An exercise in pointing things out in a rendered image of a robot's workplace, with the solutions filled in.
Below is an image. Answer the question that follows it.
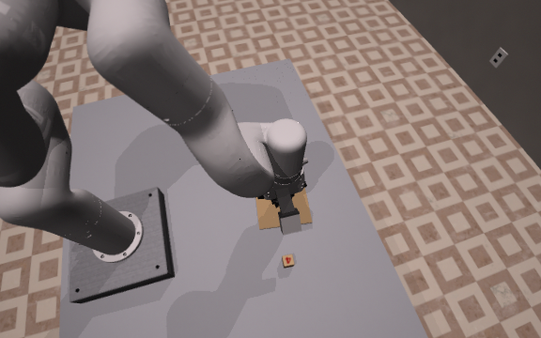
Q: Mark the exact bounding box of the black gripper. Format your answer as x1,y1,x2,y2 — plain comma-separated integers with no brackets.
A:
257,167,307,207

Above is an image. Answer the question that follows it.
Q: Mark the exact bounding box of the tan flat mat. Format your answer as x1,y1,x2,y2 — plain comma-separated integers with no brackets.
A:
255,188,312,230

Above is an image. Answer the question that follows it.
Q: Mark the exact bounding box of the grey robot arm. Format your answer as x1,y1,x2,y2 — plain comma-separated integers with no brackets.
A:
0,0,308,263

